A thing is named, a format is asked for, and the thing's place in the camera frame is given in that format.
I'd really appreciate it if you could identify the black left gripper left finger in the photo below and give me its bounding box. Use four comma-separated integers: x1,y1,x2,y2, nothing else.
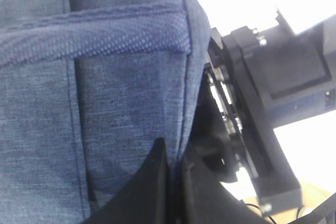
84,138,172,224

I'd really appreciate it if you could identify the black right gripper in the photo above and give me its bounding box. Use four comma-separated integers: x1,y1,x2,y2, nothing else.
190,14,335,214

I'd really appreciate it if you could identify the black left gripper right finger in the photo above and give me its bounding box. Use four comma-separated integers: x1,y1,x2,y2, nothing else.
181,143,268,223

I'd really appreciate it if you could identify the dark blue lunch bag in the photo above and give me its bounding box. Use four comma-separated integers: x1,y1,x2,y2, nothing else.
1,0,210,223

